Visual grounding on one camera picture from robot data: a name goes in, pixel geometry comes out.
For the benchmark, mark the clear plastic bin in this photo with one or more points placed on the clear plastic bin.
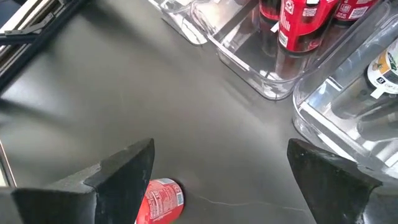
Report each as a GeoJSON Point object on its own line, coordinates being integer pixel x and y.
{"type": "Point", "coordinates": [183, 21]}
{"type": "Point", "coordinates": [248, 62]}
{"type": "Point", "coordinates": [335, 124]}

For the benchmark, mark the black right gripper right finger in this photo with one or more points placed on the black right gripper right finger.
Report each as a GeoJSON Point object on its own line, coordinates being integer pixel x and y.
{"type": "Point", "coordinates": [332, 189]}

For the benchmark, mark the table edge frame rail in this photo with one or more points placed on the table edge frame rail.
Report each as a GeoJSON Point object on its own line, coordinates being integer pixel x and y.
{"type": "Point", "coordinates": [31, 34]}

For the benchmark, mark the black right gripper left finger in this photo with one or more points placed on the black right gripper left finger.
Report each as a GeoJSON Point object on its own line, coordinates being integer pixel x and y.
{"type": "Point", "coordinates": [118, 186]}

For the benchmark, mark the red Coca-Cola can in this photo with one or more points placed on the red Coca-Cola can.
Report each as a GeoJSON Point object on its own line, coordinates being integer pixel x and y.
{"type": "Point", "coordinates": [304, 28]}
{"type": "Point", "coordinates": [354, 9]}

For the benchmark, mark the red Fanta strawberry can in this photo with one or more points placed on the red Fanta strawberry can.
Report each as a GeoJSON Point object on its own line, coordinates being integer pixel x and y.
{"type": "Point", "coordinates": [161, 202]}

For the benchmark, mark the white slim drink can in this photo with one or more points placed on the white slim drink can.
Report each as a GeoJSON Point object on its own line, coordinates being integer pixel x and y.
{"type": "Point", "coordinates": [387, 68]}

